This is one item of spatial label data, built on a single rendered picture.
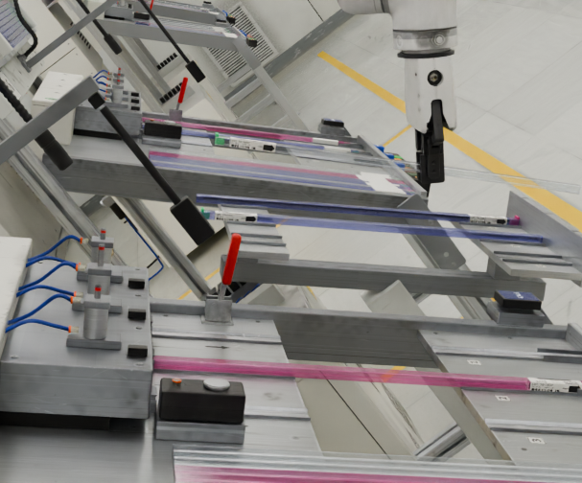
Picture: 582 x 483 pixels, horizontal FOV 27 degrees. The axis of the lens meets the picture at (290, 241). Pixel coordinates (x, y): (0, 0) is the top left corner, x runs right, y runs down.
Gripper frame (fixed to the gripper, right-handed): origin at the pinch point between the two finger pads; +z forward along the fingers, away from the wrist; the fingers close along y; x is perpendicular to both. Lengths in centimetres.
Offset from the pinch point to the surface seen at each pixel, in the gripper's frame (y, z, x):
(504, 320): -18.1, 16.5, -4.4
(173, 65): 593, 46, 18
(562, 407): -42.1, 18.3, -3.1
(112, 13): 446, 3, 49
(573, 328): -20.3, 17.7, -12.4
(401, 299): 7.9, 20.9, 3.2
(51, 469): -63, 9, 48
